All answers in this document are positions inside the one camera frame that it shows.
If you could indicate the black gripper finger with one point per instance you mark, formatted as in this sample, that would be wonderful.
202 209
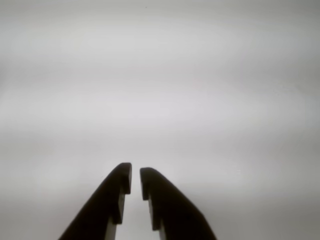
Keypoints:
175 215
100 212

